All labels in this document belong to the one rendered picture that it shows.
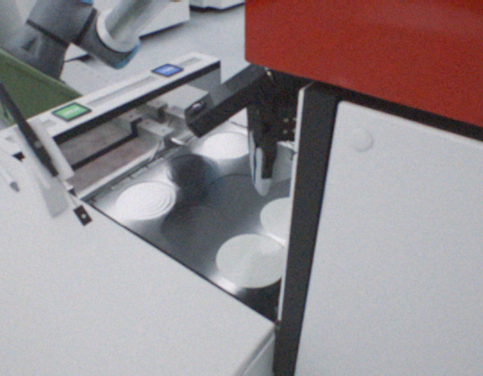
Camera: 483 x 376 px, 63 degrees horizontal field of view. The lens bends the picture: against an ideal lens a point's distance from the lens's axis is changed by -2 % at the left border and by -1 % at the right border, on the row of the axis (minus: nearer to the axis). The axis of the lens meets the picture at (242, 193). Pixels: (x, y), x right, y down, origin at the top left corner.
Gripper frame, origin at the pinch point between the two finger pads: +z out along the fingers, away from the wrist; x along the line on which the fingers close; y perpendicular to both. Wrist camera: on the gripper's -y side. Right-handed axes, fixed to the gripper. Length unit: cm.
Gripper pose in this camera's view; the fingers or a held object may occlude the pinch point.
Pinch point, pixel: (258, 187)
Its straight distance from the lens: 57.2
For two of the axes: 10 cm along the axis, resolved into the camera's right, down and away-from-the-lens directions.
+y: 9.7, -1.4, 1.9
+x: -2.4, -5.9, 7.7
